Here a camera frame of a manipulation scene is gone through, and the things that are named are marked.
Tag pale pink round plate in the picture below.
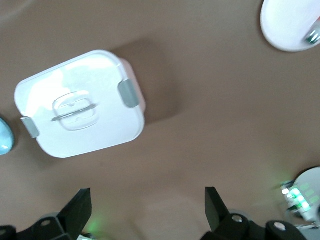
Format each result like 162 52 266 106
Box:
259 0 320 53

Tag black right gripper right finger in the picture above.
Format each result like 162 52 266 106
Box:
201 186 307 240

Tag white lidded box, grey latches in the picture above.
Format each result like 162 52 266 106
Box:
14 49 147 159

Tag light blue round plate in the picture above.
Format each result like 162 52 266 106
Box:
0 117 15 156

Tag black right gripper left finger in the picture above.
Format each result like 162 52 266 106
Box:
0 187 93 240

